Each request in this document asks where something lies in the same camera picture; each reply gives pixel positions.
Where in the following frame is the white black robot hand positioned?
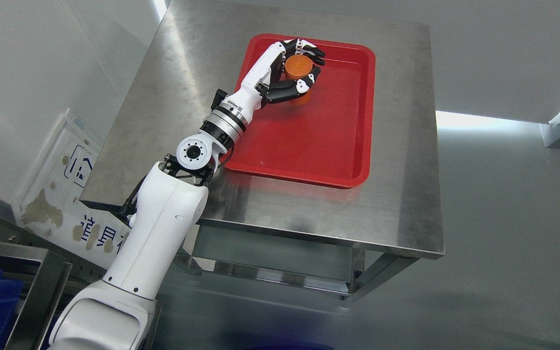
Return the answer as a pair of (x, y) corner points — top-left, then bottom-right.
(218, 38), (325, 121)

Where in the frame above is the orange cylindrical capacitor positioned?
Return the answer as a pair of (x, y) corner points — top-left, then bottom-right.
(284, 54), (313, 106)

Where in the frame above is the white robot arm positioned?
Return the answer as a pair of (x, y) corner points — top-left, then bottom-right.
(49, 96), (261, 350)

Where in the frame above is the stainless steel desk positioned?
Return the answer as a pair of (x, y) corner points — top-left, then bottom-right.
(81, 0), (445, 300)

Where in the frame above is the red plastic tray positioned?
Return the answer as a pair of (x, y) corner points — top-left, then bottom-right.
(226, 39), (376, 189)

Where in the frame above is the white sign with blue text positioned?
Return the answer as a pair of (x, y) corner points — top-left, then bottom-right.
(12, 111), (130, 269)

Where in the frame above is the steel shelf rail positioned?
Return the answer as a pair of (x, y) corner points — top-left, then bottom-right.
(0, 200), (105, 350)

